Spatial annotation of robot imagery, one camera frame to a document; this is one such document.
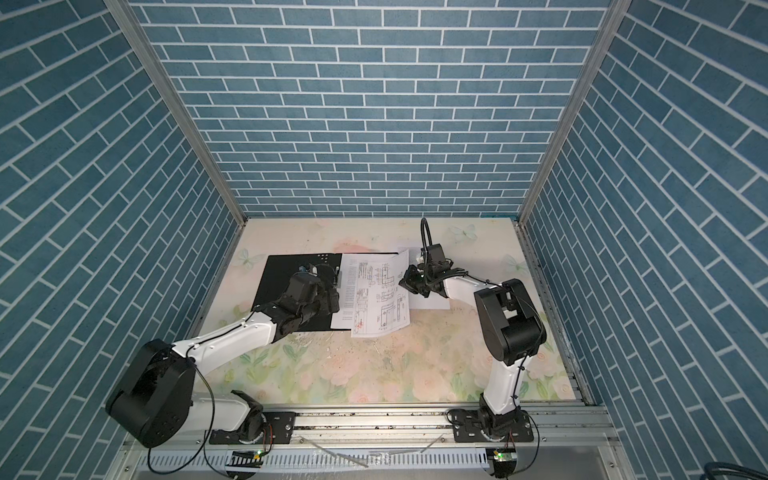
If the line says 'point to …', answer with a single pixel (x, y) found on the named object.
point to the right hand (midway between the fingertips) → (397, 278)
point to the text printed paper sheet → (347, 288)
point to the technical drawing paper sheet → (381, 295)
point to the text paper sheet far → (434, 301)
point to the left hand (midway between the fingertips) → (328, 296)
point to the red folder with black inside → (280, 271)
